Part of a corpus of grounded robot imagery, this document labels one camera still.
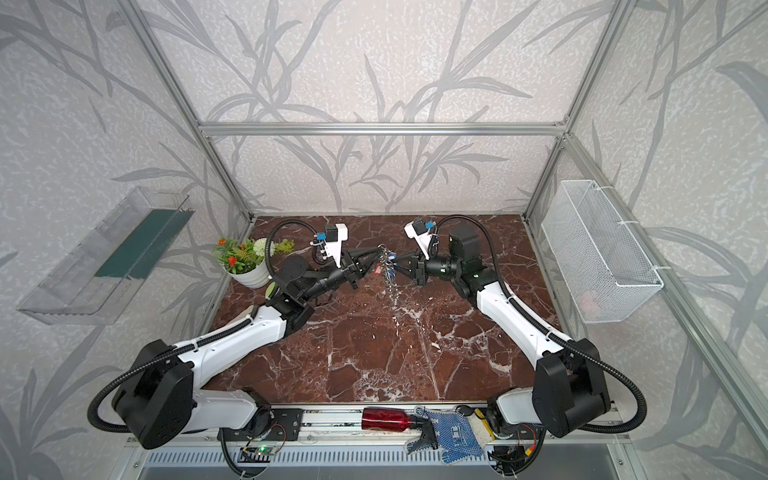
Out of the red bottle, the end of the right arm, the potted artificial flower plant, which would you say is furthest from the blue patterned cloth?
the potted artificial flower plant

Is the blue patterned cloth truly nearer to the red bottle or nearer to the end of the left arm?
the red bottle

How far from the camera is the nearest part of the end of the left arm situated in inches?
24.9

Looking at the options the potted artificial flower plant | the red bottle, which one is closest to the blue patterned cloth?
the red bottle

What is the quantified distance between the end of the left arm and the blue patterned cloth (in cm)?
40

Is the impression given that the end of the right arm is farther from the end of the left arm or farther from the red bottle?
the red bottle

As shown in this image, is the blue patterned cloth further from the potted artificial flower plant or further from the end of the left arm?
the potted artificial flower plant

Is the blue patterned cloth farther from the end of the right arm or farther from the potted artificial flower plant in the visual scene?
the potted artificial flower plant

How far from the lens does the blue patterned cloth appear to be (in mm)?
705

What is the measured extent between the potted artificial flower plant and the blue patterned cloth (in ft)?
2.08

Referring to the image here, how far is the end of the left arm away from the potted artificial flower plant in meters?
0.38

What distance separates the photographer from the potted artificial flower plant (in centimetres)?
90

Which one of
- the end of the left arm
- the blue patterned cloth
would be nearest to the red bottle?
the blue patterned cloth

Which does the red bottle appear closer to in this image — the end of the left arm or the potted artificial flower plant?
the end of the left arm

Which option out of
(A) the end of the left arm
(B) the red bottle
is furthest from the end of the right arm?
(B) the red bottle
